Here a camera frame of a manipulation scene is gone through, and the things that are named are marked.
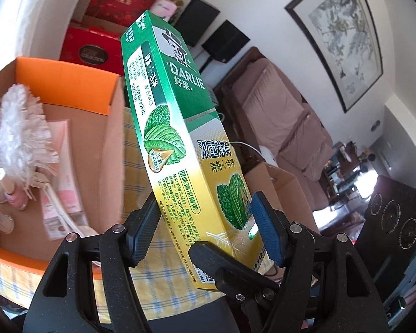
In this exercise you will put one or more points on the white fluffy duster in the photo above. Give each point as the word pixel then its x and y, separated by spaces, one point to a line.
pixel 20 128

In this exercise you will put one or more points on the framed ink painting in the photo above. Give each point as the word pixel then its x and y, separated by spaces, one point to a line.
pixel 343 34

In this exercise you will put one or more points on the orange-lined cardboard box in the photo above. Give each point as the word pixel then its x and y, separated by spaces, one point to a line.
pixel 112 145

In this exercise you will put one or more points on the black speaker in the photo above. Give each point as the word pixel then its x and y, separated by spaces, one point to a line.
pixel 197 20
pixel 225 41

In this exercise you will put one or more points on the pink tube box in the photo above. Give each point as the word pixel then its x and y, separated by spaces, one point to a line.
pixel 67 166

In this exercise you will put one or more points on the black speaker stand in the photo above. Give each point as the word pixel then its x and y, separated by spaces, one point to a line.
pixel 208 63

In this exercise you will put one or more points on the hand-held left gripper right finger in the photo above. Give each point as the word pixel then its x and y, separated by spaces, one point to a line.
pixel 268 229

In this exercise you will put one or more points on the brown cushioned sofa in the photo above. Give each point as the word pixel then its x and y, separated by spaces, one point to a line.
pixel 274 111

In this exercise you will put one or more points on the white sheer curtain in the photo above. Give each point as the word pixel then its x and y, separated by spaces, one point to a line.
pixel 38 17

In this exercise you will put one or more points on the red bag with oval label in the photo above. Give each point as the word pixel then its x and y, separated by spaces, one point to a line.
pixel 86 47

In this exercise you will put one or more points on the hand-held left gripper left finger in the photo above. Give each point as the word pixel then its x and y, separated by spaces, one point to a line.
pixel 142 239

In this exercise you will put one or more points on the green and yellow toothpaste box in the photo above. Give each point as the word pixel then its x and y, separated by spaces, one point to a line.
pixel 180 138

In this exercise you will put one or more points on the round wall fixture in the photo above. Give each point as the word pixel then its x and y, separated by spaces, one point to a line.
pixel 375 125

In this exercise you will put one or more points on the pink and white packet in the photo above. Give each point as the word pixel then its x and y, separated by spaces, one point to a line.
pixel 55 220

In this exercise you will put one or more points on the pink nail polish bottle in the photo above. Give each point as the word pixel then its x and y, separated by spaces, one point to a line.
pixel 17 196

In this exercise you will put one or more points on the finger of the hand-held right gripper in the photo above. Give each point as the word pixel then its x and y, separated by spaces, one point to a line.
pixel 225 270

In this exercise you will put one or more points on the large red gift bag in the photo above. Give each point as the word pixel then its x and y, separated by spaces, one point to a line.
pixel 121 0

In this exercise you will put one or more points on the small brown cardboard box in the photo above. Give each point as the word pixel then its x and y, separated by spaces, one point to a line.
pixel 287 187

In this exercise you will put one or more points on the white round device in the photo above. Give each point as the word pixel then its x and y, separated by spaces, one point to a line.
pixel 268 156

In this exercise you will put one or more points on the yellow plaid tablecloth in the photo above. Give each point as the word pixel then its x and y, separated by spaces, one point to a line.
pixel 135 166

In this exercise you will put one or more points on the pink and white gift bag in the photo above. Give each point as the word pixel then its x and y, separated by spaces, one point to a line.
pixel 163 7

